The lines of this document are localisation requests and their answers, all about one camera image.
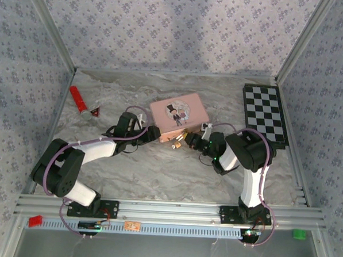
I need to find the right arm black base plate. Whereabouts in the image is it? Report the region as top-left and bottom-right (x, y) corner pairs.
(218, 205), (273, 227)

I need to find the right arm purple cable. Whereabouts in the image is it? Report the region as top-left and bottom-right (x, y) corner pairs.
(205, 121), (282, 249)

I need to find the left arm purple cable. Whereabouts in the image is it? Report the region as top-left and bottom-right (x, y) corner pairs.
(40, 101), (153, 243)

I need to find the green plastic block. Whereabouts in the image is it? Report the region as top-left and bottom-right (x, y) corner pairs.
(292, 228), (308, 241)

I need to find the aluminium mounting rail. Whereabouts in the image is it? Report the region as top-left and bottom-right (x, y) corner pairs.
(12, 191), (328, 232)

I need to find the red plastic block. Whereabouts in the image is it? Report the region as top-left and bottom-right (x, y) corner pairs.
(28, 214), (44, 229)

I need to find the grey slotted cable duct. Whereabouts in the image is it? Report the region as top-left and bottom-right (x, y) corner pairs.
(24, 215), (271, 243)

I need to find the red cylinder silver cap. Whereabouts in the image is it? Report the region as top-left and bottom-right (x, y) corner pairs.
(67, 85), (95, 120)

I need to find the aluminium frame post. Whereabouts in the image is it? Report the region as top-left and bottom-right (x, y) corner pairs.
(275, 0), (338, 86)
(18, 0), (82, 72)

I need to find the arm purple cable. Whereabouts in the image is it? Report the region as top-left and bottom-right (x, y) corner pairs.
(40, 101), (153, 243)
(205, 121), (282, 249)

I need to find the orange label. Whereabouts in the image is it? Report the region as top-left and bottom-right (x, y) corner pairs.
(123, 220), (142, 232)

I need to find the black white chessboard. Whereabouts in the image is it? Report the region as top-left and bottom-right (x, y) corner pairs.
(239, 83), (293, 150)

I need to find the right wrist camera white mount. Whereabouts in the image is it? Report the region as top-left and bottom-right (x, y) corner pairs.
(201, 122), (214, 141)

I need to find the pink tin box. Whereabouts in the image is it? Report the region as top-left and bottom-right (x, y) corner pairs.
(147, 89), (212, 147)

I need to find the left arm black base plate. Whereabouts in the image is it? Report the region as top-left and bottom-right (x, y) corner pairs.
(66, 197), (121, 220)

